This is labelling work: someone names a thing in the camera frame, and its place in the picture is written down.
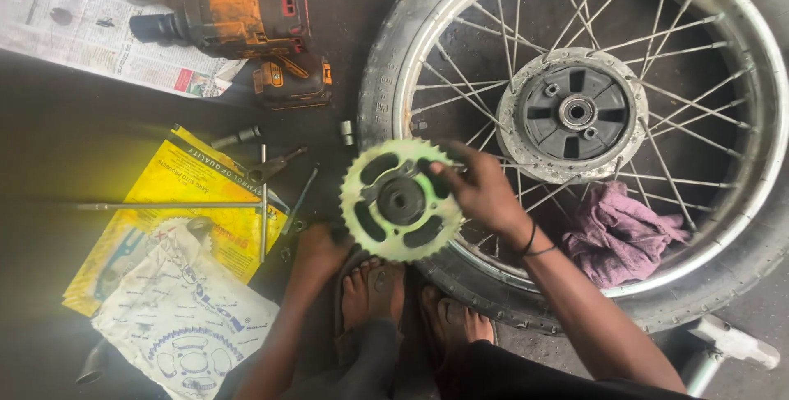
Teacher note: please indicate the person's dark trousers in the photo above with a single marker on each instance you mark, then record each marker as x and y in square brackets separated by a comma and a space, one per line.
[481, 375]

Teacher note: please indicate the grey socket extension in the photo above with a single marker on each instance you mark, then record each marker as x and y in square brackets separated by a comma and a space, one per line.
[237, 137]

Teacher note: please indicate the pink rag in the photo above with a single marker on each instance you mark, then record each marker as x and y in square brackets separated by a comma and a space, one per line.
[616, 240]

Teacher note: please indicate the dark metal pipe piece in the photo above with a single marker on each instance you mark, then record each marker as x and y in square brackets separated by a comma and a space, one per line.
[93, 364]

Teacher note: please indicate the small metal nut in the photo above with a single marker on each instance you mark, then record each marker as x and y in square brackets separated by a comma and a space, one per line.
[285, 254]
[300, 225]

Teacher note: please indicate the person's foot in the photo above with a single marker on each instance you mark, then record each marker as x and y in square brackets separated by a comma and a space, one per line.
[370, 295]
[471, 326]

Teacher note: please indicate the person's right hand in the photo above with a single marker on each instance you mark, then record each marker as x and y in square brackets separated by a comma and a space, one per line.
[487, 193]

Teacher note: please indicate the green toothed sprocket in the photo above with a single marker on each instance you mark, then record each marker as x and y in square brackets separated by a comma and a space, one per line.
[370, 221]

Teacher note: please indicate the white metal stand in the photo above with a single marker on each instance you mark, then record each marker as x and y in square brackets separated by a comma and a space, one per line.
[730, 344]

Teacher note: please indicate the person's left hand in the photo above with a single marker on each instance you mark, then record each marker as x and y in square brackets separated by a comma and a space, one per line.
[317, 255]

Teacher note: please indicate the person's right foot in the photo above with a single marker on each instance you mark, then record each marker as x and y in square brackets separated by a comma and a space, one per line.
[471, 326]

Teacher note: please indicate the newspaper sheet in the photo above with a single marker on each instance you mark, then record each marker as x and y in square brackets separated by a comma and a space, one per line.
[68, 30]

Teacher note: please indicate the person's left fingers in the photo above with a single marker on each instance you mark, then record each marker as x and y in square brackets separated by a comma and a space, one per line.
[340, 237]

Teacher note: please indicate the yellow printed package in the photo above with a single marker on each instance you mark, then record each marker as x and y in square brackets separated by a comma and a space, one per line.
[185, 181]

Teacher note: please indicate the spoked motorcycle wheel with tyre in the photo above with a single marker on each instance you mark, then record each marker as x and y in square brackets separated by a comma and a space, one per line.
[758, 141]

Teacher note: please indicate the brown right sandal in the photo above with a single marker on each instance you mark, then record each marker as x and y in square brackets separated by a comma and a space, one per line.
[453, 312]

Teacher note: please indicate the dark open-end spanner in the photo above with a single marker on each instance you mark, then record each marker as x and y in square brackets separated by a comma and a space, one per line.
[266, 170]

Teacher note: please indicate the black wrist bands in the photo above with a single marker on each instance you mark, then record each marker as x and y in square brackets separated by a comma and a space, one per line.
[531, 243]

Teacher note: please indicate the white plastic bag blue print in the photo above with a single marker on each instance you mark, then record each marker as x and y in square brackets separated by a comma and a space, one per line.
[179, 320]

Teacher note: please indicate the thin metal screwdriver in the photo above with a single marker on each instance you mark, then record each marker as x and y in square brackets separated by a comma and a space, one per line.
[300, 201]

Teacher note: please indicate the small silver socket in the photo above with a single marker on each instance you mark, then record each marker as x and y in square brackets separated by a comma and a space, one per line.
[347, 132]

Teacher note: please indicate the person's left foot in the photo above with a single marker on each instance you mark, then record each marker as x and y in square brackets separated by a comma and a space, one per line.
[370, 295]

